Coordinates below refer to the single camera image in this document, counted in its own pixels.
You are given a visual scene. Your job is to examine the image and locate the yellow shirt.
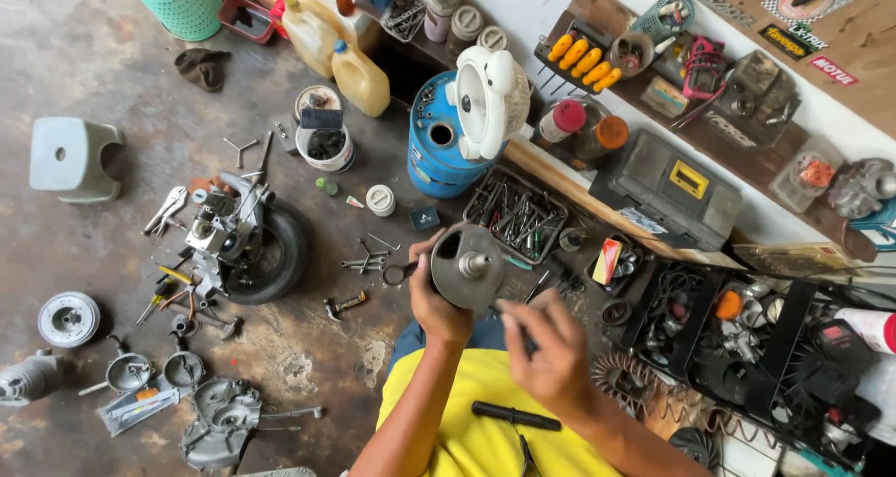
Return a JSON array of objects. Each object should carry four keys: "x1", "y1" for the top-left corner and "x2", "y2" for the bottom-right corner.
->
[{"x1": 376, "y1": 349, "x2": 624, "y2": 477}]

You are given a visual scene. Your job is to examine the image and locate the small tool with orange grip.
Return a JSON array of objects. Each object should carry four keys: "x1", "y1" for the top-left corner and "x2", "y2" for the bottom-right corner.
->
[{"x1": 322, "y1": 291, "x2": 368, "y2": 323}]

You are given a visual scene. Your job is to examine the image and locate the wooden wall shelf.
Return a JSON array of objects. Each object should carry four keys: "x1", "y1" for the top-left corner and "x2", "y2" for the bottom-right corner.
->
[{"x1": 533, "y1": 0, "x2": 879, "y2": 264}]

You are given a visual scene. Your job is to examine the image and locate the spray can orange cap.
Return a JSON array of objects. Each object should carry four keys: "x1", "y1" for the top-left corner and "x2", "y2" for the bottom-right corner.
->
[{"x1": 594, "y1": 115, "x2": 630, "y2": 159}]

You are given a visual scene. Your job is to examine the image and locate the small black box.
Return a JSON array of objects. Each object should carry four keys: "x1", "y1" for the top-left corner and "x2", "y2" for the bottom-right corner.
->
[{"x1": 408, "y1": 204, "x2": 442, "y2": 233}]

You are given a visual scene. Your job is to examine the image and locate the white bucket with black parts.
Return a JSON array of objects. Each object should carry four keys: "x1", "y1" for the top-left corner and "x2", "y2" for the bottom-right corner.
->
[{"x1": 294, "y1": 107, "x2": 357, "y2": 175}]

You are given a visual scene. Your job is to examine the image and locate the grey metal flywheel with shaft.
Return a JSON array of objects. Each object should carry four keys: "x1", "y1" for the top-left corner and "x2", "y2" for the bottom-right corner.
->
[{"x1": 428, "y1": 223, "x2": 510, "y2": 312}]

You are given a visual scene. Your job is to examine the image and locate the clear bag of tools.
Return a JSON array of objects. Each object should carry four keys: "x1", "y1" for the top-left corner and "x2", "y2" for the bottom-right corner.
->
[{"x1": 97, "y1": 385, "x2": 181, "y2": 438}]

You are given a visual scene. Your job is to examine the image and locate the steel kick shaft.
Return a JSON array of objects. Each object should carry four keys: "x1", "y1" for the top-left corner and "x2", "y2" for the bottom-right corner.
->
[{"x1": 258, "y1": 405, "x2": 325, "y2": 434}]

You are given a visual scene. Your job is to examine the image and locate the wire tray of tools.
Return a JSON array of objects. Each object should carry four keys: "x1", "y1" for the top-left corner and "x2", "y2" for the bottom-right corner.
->
[{"x1": 462, "y1": 166, "x2": 570, "y2": 266}]

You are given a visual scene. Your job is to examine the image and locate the yellow jerrycan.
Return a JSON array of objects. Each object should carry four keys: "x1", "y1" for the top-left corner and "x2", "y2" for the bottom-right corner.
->
[{"x1": 280, "y1": 0, "x2": 338, "y2": 79}]

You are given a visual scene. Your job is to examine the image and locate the white can red cap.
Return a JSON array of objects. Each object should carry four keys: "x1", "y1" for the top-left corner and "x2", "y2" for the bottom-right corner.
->
[{"x1": 832, "y1": 307, "x2": 896, "y2": 356}]

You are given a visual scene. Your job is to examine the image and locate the clear plastic box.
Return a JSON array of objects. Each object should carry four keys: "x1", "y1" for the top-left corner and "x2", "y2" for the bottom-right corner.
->
[{"x1": 769, "y1": 136, "x2": 846, "y2": 215}]

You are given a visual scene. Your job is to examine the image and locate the red plastic container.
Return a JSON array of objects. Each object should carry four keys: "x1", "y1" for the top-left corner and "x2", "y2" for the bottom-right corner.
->
[{"x1": 216, "y1": 0, "x2": 279, "y2": 46}]

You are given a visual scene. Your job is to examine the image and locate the white electric fan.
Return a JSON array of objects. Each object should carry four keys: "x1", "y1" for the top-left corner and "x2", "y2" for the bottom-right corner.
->
[{"x1": 445, "y1": 45, "x2": 532, "y2": 163}]

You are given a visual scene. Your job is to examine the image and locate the wooden tool board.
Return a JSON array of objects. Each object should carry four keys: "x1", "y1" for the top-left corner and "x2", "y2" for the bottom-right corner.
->
[{"x1": 661, "y1": 0, "x2": 896, "y2": 142}]

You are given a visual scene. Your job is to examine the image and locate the yellow oil jug blue cap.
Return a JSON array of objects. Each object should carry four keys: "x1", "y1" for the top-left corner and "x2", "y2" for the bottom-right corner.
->
[{"x1": 330, "y1": 39, "x2": 392, "y2": 119}]

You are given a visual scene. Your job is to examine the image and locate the green mesh basket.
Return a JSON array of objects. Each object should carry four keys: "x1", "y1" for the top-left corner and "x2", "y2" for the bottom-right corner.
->
[{"x1": 629, "y1": 0, "x2": 697, "y2": 46}]

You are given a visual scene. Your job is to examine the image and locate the wire basket of bits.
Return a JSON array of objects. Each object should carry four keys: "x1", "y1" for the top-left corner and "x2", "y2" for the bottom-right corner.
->
[{"x1": 381, "y1": 0, "x2": 427, "y2": 43}]

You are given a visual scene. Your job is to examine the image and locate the red yellow packet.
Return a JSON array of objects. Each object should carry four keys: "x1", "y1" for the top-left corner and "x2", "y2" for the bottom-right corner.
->
[{"x1": 591, "y1": 237, "x2": 624, "y2": 286}]

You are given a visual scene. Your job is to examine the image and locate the grey engine case cover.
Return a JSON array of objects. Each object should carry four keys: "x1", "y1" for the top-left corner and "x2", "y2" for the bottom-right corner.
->
[{"x1": 180, "y1": 377, "x2": 264, "y2": 471}]

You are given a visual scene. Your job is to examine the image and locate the green plastic basket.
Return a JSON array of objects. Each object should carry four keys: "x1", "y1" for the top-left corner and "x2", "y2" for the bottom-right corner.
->
[{"x1": 124, "y1": 0, "x2": 224, "y2": 42}]

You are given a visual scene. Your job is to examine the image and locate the blue jeans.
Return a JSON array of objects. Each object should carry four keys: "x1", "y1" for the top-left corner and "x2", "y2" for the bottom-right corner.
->
[{"x1": 387, "y1": 315, "x2": 508, "y2": 374}]

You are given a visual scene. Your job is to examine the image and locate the grey toolbox yellow latch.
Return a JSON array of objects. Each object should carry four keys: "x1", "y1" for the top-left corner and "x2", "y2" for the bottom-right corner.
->
[{"x1": 588, "y1": 127, "x2": 745, "y2": 253}]

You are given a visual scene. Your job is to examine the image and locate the yellow handled screwdriver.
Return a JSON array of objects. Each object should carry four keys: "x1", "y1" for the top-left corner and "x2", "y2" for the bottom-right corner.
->
[{"x1": 134, "y1": 280, "x2": 174, "y2": 327}]

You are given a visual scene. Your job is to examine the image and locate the round brown container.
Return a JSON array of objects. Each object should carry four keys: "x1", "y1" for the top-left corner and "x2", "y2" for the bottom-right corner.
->
[{"x1": 607, "y1": 30, "x2": 656, "y2": 79}]

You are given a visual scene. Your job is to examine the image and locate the scooter engine with wheel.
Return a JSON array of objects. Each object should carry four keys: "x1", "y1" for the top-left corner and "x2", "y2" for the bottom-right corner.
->
[{"x1": 184, "y1": 172, "x2": 310, "y2": 307}]

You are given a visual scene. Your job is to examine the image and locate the white finned flywheel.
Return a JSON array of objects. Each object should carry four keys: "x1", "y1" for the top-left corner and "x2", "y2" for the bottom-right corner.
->
[{"x1": 37, "y1": 291, "x2": 102, "y2": 349}]

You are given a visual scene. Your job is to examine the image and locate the rack of yellow screwdrivers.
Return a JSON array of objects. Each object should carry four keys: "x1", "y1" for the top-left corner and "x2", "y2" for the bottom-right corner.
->
[{"x1": 533, "y1": 18, "x2": 624, "y2": 98}]

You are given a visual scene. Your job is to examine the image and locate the grey lidded jar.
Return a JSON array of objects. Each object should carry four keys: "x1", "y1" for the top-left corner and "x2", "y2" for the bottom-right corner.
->
[
  {"x1": 477, "y1": 25, "x2": 509, "y2": 53},
  {"x1": 447, "y1": 4, "x2": 485, "y2": 59}
]

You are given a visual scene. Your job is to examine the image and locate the black crate of parts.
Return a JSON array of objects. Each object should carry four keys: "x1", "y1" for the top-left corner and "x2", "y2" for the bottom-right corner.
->
[{"x1": 622, "y1": 259, "x2": 884, "y2": 467}]

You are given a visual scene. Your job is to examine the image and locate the grey plastic stool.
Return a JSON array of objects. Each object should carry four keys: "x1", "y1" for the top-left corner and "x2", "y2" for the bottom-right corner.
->
[{"x1": 28, "y1": 116, "x2": 126, "y2": 205}]

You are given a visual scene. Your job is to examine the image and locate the small round tin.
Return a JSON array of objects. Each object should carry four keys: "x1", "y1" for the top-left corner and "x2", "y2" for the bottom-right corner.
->
[{"x1": 558, "y1": 225, "x2": 589, "y2": 253}]

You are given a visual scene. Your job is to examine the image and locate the tall clear jar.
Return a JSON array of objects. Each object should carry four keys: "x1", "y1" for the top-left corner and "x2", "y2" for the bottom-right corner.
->
[{"x1": 424, "y1": 0, "x2": 466, "y2": 44}]

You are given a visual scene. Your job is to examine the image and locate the thin black screwdriver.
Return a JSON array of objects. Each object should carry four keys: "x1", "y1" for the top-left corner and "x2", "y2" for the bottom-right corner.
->
[{"x1": 524, "y1": 270, "x2": 552, "y2": 304}]

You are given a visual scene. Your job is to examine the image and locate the blue metal drum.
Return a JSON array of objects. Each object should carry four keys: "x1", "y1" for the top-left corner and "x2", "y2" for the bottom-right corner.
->
[{"x1": 407, "y1": 70, "x2": 506, "y2": 200}]

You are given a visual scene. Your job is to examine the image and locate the spray can red cap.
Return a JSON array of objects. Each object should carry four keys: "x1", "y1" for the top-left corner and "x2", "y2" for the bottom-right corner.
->
[{"x1": 538, "y1": 98, "x2": 588, "y2": 144}]

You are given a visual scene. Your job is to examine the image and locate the rusty coil spring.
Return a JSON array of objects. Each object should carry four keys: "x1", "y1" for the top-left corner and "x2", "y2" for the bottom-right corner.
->
[{"x1": 591, "y1": 351, "x2": 704, "y2": 439}]

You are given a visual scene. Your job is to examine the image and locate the grey carburetor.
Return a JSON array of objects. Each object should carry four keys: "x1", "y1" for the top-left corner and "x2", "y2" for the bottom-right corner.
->
[{"x1": 826, "y1": 158, "x2": 896, "y2": 220}]

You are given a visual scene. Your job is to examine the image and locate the black tool handle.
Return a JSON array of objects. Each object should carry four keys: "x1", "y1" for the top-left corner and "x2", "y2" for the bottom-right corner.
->
[{"x1": 471, "y1": 400, "x2": 563, "y2": 433}]

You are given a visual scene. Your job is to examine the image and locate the person's left hand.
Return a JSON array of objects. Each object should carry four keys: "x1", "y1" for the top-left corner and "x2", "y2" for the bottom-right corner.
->
[{"x1": 409, "y1": 228, "x2": 477, "y2": 349}]

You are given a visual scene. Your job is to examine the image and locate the grey engine cylinder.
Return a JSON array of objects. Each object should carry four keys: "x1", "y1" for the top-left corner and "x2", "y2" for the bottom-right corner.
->
[{"x1": 0, "y1": 349, "x2": 65, "y2": 408}]

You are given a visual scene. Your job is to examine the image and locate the silver locking pliers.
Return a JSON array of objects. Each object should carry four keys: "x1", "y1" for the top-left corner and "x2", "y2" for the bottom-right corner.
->
[{"x1": 141, "y1": 186, "x2": 189, "y2": 239}]

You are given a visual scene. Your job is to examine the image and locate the person's right hand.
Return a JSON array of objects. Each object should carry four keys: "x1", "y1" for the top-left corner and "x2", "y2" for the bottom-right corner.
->
[{"x1": 497, "y1": 288, "x2": 597, "y2": 416}]

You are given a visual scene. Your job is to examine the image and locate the steel hammer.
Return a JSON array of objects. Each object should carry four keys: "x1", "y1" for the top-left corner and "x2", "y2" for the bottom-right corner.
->
[{"x1": 167, "y1": 301, "x2": 245, "y2": 342}]

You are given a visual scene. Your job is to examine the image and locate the red multimeter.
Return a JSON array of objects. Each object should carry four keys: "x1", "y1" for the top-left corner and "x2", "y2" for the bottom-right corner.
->
[{"x1": 682, "y1": 35, "x2": 728, "y2": 102}]

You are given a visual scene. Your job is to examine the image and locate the brown rag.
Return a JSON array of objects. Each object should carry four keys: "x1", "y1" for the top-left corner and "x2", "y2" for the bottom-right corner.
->
[{"x1": 174, "y1": 48, "x2": 232, "y2": 93}]

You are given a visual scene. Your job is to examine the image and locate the bunch of steel wrenches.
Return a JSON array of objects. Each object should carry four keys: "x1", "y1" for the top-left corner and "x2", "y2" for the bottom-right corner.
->
[{"x1": 340, "y1": 238, "x2": 392, "y2": 275}]

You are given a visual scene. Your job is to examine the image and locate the white round tin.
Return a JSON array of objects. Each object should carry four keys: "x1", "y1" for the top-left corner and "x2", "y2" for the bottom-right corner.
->
[{"x1": 294, "y1": 85, "x2": 344, "y2": 121}]

